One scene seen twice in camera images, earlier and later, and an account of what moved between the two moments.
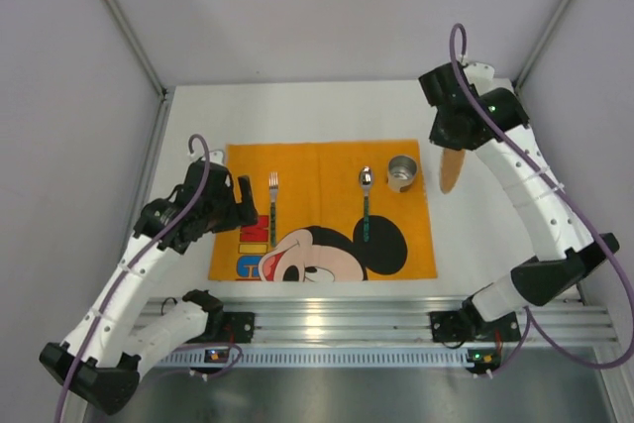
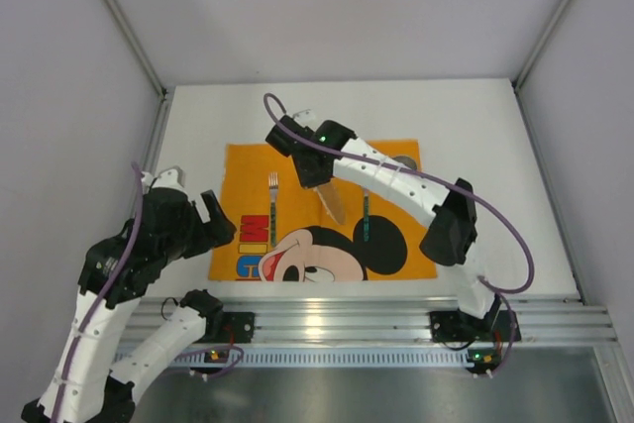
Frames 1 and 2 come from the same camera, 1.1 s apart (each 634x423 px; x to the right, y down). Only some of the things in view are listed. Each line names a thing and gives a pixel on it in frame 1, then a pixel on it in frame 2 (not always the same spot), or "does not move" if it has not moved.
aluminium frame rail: (352, 320) does not move
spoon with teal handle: (366, 177) does not move
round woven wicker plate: (451, 164) → (334, 202)
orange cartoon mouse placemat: (352, 210) does not move
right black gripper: (451, 136) → (315, 177)
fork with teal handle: (273, 188) does not move
